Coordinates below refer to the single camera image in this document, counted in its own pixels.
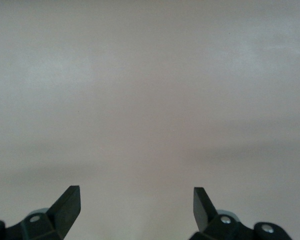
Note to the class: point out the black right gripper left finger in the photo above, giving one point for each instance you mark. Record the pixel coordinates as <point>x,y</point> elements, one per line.
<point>62,215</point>

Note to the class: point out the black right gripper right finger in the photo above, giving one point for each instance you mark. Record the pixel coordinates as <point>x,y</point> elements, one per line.
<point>205,217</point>

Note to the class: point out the brown table cover sheet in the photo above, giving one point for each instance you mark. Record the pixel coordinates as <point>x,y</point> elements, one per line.
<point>150,100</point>

